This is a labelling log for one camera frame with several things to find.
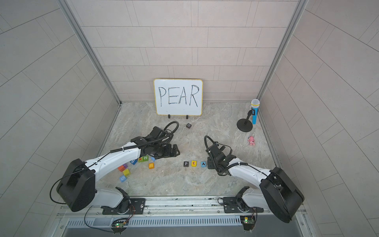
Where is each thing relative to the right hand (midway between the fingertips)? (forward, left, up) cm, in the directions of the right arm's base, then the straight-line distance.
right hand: (211, 162), depth 88 cm
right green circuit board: (-30, -14, +1) cm, 33 cm away
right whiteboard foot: (+33, +14, +5) cm, 36 cm away
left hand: (+3, +19, +9) cm, 22 cm away
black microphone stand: (+24, -27, +3) cm, 36 cm away
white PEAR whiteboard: (+41, +18, +17) cm, 48 cm away
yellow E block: (-2, +10, +4) cm, 11 cm away
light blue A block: (-2, +5, +3) cm, 6 cm away
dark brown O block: (+26, +13, +4) cm, 29 cm away
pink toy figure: (+11, -27, +4) cm, 29 cm away
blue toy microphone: (+22, -27, +25) cm, 43 cm away
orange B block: (-2, +34, +5) cm, 35 cm away
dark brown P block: (-1, +15, +3) cm, 15 cm away
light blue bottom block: (-8, +49, +5) cm, 50 cm away
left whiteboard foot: (+34, +26, +6) cm, 43 cm away
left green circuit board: (-28, +44, +7) cm, 53 cm away
